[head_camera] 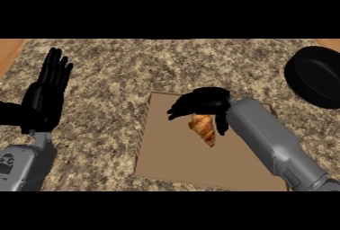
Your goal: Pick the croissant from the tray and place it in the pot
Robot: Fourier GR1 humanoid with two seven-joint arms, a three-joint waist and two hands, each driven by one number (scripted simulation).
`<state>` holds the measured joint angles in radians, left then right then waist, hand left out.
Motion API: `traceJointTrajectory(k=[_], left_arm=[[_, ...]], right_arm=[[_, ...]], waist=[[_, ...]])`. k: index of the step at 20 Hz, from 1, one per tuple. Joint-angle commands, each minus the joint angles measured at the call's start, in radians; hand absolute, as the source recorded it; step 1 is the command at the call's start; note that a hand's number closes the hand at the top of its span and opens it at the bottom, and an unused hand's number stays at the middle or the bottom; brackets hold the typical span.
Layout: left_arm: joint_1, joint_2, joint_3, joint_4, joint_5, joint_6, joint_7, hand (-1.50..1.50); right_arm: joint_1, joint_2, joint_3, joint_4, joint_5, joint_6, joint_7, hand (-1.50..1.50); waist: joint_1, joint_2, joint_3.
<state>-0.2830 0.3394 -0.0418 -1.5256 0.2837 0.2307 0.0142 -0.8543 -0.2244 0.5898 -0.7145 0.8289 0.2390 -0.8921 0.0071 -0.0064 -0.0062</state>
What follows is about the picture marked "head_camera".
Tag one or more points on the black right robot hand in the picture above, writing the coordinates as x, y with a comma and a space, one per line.
202, 100

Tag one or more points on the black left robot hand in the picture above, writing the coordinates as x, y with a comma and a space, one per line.
41, 99

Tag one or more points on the golden brown croissant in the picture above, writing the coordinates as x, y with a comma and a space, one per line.
204, 128

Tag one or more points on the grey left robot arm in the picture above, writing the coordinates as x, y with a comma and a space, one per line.
23, 164

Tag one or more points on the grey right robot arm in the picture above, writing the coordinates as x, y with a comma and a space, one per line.
276, 146

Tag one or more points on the brown wooden tray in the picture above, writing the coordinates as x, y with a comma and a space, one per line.
193, 161

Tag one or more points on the black pot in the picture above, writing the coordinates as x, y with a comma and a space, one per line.
316, 76

